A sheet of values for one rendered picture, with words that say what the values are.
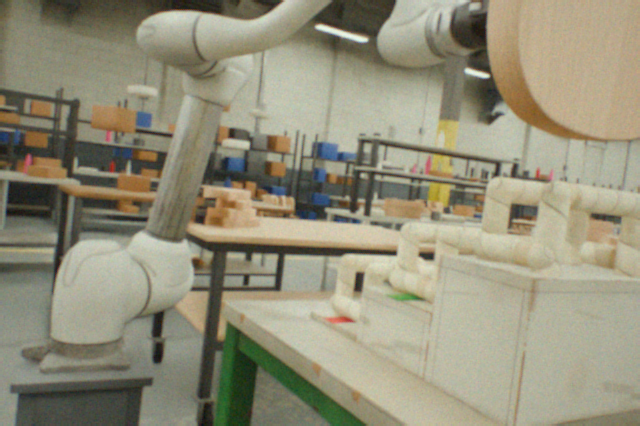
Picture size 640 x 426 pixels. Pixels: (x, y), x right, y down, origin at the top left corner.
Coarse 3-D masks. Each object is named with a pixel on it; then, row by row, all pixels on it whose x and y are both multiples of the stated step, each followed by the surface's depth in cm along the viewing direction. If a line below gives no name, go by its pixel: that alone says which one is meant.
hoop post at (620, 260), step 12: (624, 216) 72; (636, 216) 71; (624, 228) 72; (636, 228) 71; (624, 240) 72; (636, 240) 71; (624, 252) 72; (636, 252) 71; (624, 264) 72; (636, 264) 71; (624, 276) 72; (636, 276) 71
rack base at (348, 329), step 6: (312, 312) 99; (318, 312) 98; (324, 312) 99; (330, 312) 99; (318, 318) 97; (330, 324) 93; (336, 324) 92; (342, 324) 92; (348, 324) 93; (354, 324) 93; (336, 330) 92; (342, 330) 90; (348, 330) 89; (354, 330) 89; (348, 336) 88; (354, 336) 87
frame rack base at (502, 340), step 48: (480, 288) 66; (528, 288) 60; (576, 288) 63; (624, 288) 68; (432, 336) 72; (480, 336) 65; (528, 336) 60; (576, 336) 64; (624, 336) 69; (432, 384) 72; (480, 384) 65; (528, 384) 61; (576, 384) 65; (624, 384) 70
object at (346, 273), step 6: (342, 264) 98; (348, 264) 98; (342, 270) 98; (348, 270) 98; (354, 270) 98; (342, 276) 98; (348, 276) 98; (354, 276) 99; (342, 282) 98; (348, 282) 98; (336, 288) 99; (342, 288) 98; (348, 288) 98; (336, 294) 99; (342, 294) 98; (348, 294) 98; (336, 312) 98
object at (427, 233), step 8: (408, 224) 84; (416, 224) 84; (424, 224) 85; (432, 224) 87; (408, 232) 84; (416, 232) 84; (424, 232) 84; (432, 232) 85; (424, 240) 85; (432, 240) 86
